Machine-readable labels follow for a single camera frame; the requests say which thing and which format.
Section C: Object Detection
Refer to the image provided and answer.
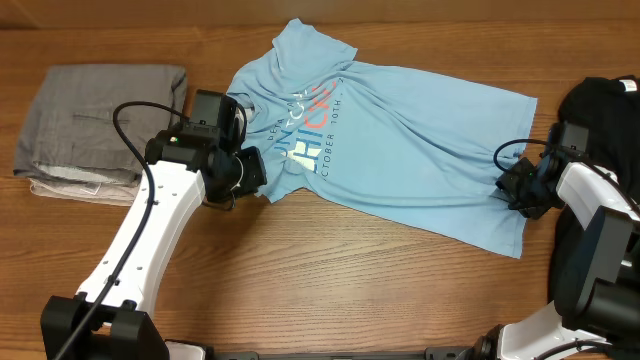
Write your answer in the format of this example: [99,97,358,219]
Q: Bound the folded beige garment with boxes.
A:
[30,178,140,207]

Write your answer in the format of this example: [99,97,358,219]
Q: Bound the folded grey trousers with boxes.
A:
[13,64,187,186]

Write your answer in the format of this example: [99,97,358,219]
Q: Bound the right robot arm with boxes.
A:
[458,123,639,359]

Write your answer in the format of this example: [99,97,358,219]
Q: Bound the black garment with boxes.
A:
[551,76,639,296]

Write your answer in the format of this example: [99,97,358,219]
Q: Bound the light blue printed t-shirt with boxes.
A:
[228,19,537,258]

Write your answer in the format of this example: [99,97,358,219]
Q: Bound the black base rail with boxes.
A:
[212,346,493,360]

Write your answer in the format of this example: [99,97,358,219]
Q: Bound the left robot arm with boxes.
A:
[40,90,267,360]

